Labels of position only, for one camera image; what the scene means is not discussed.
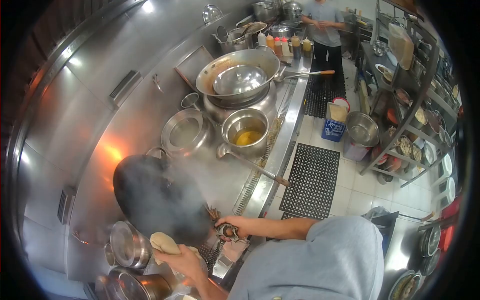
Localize pink cloth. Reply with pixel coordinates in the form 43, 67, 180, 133
223, 239, 250, 263

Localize hanging steel lid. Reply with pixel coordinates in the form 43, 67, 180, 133
202, 4, 224, 25

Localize black wok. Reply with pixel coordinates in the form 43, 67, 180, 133
112, 147, 214, 246

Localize large steel wok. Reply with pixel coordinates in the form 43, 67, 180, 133
195, 49, 281, 100

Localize white plastic stools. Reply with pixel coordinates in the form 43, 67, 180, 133
430, 153, 457, 211

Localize round steel water basin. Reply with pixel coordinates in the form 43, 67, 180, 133
161, 108, 217, 157

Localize black rubber floor mat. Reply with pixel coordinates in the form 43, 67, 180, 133
279, 143, 341, 220
303, 67, 348, 119

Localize leaning steel tray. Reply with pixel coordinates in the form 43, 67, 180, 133
174, 45, 215, 93

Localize steel container with lid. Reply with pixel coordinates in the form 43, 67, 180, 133
104, 220, 153, 269

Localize steel pots with strainer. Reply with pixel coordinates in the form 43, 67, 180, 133
212, 21, 269, 54

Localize grey bucket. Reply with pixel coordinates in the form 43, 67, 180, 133
342, 131, 373, 162

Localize beige cloth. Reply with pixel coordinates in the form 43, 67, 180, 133
150, 232, 201, 266

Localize person's body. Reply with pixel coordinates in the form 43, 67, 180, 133
227, 215, 385, 300

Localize steel ladle with orange handle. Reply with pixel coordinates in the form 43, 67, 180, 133
274, 69, 336, 83

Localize steel ladle with wooden handle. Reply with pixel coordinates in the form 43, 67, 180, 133
216, 143, 293, 188

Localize row of sauce bottles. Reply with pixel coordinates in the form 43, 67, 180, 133
257, 32, 314, 59

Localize person's right fingers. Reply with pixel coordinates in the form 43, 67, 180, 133
215, 223, 241, 243

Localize blue carton box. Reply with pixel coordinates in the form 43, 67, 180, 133
321, 101, 350, 143

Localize steel burner ring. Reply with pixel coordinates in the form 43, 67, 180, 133
203, 82, 278, 124

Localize bamboo wok brush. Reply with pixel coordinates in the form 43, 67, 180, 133
205, 204, 241, 242

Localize person's left fingers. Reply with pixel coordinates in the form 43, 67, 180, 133
154, 245, 188, 268

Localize person's right hand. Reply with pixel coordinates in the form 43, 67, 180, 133
214, 215, 253, 243

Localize dark steel pot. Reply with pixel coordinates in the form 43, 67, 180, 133
95, 266, 173, 300

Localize plate with food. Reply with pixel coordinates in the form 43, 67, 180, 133
388, 269, 424, 300

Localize person's left hand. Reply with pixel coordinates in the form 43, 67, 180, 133
154, 244, 206, 288

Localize steel pot with oil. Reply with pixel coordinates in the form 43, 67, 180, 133
221, 108, 270, 158

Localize small steel cup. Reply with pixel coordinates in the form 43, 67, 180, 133
180, 92, 200, 111

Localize stack of plates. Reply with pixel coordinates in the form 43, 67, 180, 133
417, 224, 442, 277

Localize round steel lid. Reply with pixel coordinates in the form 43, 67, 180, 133
213, 64, 268, 96

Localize steel stockpots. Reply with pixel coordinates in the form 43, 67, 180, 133
250, 0, 305, 24

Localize metal rack with dishes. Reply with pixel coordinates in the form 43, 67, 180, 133
359, 0, 464, 189

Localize large steel bowl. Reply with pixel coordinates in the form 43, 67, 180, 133
345, 111, 380, 148

